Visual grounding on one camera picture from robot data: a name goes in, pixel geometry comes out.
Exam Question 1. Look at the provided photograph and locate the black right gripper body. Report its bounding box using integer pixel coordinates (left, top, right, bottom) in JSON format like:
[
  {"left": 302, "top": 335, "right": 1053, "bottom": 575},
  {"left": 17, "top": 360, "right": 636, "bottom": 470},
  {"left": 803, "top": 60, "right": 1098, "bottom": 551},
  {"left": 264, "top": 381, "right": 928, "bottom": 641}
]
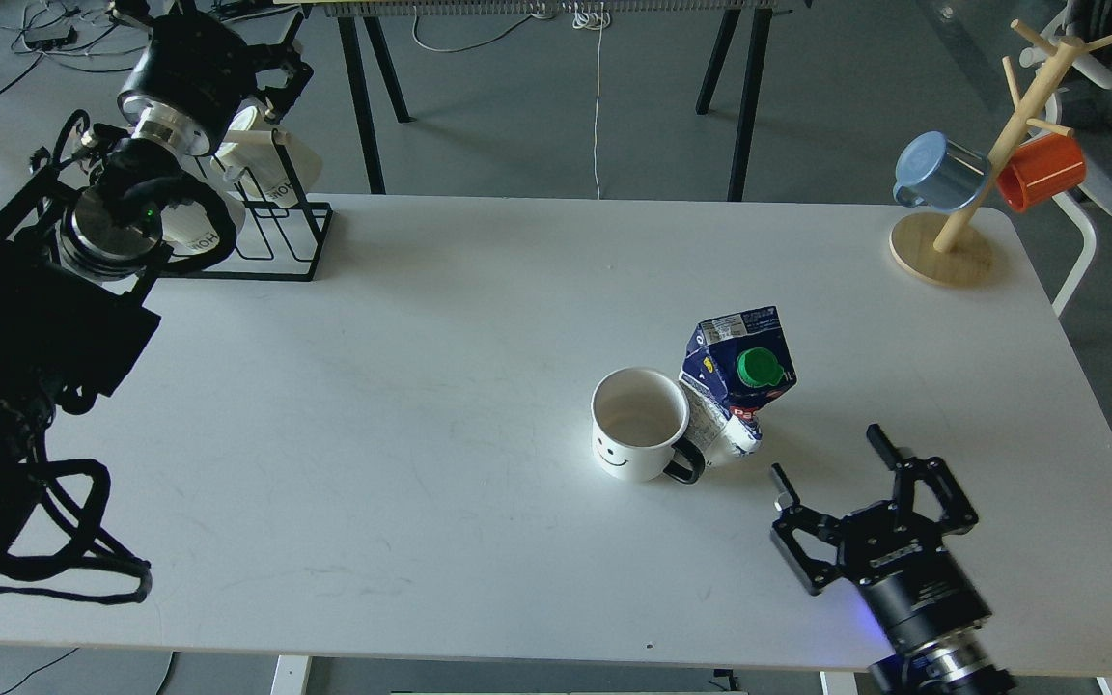
[{"left": 771, "top": 457, "right": 991, "bottom": 656}]

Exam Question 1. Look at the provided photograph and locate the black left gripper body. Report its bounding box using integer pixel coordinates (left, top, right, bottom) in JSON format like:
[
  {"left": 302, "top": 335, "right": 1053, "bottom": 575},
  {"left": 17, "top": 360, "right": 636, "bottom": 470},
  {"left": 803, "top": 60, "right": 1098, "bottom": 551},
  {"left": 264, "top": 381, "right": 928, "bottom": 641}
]
[{"left": 118, "top": 1, "right": 314, "bottom": 155}]

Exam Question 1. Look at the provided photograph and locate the blue white milk carton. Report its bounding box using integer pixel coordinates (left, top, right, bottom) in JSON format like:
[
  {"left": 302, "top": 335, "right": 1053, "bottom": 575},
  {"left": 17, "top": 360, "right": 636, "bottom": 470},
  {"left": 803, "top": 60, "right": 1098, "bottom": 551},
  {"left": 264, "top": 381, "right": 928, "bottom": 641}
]
[{"left": 679, "top": 305, "right": 797, "bottom": 467}]

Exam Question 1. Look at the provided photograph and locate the white smiley mug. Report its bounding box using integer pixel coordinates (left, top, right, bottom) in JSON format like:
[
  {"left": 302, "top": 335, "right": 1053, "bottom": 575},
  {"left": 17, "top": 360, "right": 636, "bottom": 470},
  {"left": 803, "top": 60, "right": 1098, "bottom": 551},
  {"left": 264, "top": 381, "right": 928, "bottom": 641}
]
[{"left": 590, "top": 368, "right": 706, "bottom": 485}]

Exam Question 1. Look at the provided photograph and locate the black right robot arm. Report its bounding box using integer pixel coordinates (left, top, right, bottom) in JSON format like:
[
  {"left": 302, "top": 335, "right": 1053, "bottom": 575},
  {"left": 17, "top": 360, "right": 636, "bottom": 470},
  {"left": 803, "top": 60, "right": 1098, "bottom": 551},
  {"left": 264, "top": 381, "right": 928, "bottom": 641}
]
[{"left": 771, "top": 424, "right": 1015, "bottom": 694}]

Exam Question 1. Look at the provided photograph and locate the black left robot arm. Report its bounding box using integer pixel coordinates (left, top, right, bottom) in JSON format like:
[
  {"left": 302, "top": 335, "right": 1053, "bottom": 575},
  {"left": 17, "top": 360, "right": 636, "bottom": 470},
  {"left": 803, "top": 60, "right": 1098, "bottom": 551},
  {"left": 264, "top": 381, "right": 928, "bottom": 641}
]
[{"left": 0, "top": 1, "right": 312, "bottom": 604}]

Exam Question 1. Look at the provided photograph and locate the black power adapter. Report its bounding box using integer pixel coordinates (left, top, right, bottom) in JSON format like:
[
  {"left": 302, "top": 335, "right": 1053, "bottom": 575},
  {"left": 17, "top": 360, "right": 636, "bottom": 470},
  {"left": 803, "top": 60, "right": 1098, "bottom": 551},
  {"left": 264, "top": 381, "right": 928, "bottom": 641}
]
[{"left": 23, "top": 23, "right": 78, "bottom": 51}]

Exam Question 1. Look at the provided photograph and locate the black trestle table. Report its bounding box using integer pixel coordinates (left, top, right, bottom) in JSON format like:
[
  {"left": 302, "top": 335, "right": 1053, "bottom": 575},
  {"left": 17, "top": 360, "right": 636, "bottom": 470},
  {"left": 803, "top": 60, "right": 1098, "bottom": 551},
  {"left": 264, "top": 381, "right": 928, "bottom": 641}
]
[{"left": 325, "top": 1, "right": 778, "bottom": 202}]

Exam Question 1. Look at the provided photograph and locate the wooden mug tree stand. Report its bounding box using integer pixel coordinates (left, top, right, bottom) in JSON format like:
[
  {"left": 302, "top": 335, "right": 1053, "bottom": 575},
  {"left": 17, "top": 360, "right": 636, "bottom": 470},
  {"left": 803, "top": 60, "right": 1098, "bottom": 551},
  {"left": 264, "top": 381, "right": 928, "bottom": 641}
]
[{"left": 890, "top": 19, "right": 1112, "bottom": 289}]

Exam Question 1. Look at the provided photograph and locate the blue metal mug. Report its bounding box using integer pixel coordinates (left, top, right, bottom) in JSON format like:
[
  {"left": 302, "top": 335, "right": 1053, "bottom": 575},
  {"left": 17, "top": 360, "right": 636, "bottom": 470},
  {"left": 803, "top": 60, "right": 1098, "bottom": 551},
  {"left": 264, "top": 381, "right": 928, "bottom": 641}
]
[{"left": 892, "top": 130, "right": 992, "bottom": 214}]

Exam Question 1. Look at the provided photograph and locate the orange mug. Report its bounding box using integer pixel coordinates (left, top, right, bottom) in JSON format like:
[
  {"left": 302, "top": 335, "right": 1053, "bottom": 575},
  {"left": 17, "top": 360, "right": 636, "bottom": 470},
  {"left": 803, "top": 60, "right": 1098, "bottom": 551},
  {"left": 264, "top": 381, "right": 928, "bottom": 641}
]
[{"left": 996, "top": 133, "right": 1088, "bottom": 214}]

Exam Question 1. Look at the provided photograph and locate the black wire rack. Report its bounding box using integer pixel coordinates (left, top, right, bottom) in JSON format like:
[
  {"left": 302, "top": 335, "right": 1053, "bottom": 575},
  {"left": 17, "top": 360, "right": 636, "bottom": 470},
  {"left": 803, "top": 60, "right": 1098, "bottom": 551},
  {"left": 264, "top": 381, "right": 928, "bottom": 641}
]
[{"left": 193, "top": 131, "right": 332, "bottom": 281}]

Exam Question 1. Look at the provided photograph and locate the white hanging cable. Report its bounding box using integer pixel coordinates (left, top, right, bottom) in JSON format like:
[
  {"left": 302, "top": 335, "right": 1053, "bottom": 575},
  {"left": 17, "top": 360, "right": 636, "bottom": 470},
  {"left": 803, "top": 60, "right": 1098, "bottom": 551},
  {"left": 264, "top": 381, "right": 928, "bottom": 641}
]
[{"left": 570, "top": 4, "right": 615, "bottom": 200}]

